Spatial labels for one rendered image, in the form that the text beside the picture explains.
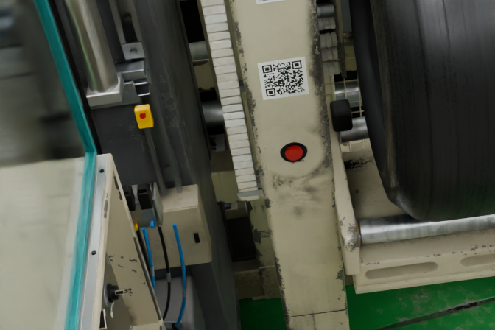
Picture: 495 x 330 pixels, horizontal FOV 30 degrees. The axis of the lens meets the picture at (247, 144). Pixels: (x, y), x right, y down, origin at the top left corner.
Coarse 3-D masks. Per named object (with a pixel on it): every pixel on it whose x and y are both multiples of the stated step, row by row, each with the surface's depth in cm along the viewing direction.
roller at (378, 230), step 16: (368, 224) 162; (384, 224) 162; (400, 224) 161; (416, 224) 161; (432, 224) 161; (448, 224) 161; (464, 224) 161; (480, 224) 161; (368, 240) 162; (384, 240) 162
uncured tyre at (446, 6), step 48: (384, 0) 129; (432, 0) 125; (480, 0) 125; (384, 48) 131; (432, 48) 125; (480, 48) 125; (384, 96) 135; (432, 96) 127; (480, 96) 127; (384, 144) 168; (432, 144) 131; (480, 144) 130; (432, 192) 138; (480, 192) 138
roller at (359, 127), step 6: (354, 120) 183; (360, 120) 183; (354, 126) 183; (360, 126) 182; (366, 126) 182; (342, 132) 183; (348, 132) 183; (354, 132) 183; (360, 132) 183; (366, 132) 183; (342, 138) 183; (348, 138) 183; (354, 138) 184; (360, 138) 184; (366, 138) 184
